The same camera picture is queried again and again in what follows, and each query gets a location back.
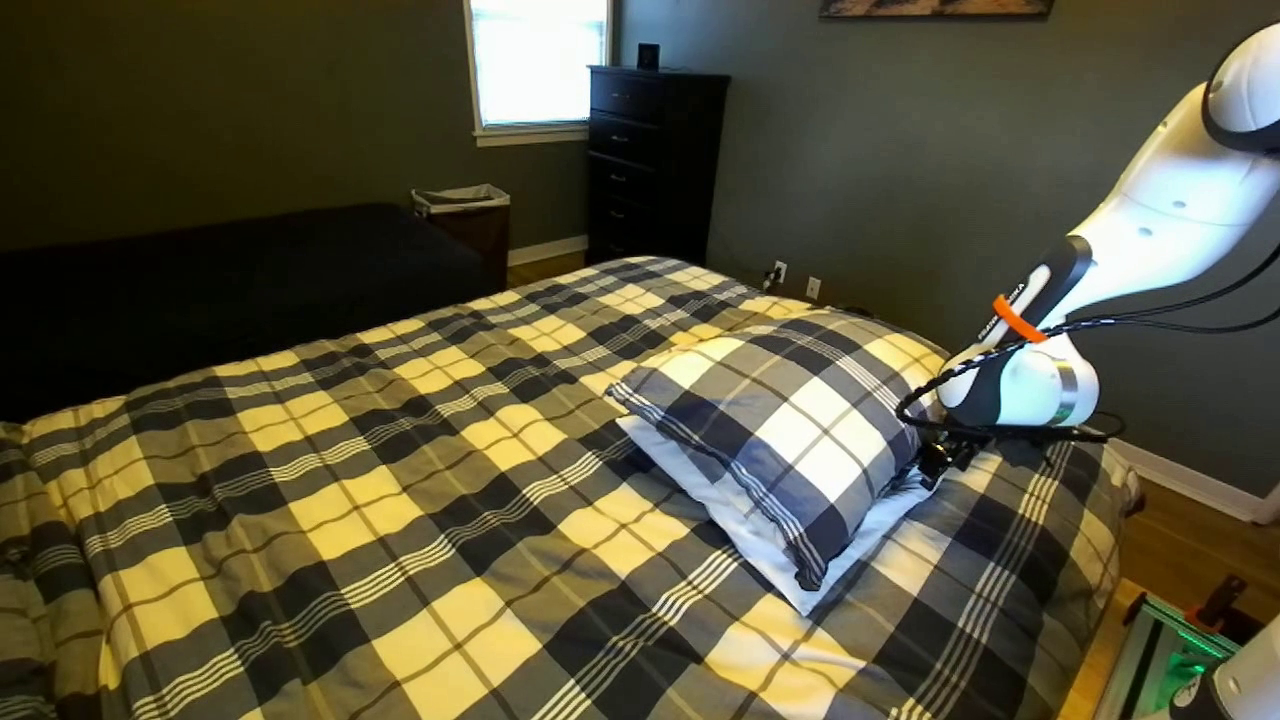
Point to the dark blue daybed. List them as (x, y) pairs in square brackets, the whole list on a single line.
[(103, 318)]

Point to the teal and wood cart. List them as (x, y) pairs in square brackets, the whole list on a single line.
[(1166, 661)]

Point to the large plaid pillow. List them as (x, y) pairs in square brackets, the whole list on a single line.
[(798, 416)]

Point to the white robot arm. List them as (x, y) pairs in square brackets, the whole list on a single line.
[(1184, 203)]

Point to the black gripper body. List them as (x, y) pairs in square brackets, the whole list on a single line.
[(951, 448)]

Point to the plaid yellow grey comforter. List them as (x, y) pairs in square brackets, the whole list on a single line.
[(447, 516)]

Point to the white pillow under plaid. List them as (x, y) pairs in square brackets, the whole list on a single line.
[(759, 538)]

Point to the brown laundry hamper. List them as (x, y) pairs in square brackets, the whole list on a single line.
[(472, 213)]

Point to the window with white frame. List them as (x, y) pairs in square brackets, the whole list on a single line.
[(531, 67)]

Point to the black tall dresser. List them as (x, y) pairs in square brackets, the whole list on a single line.
[(653, 148)]

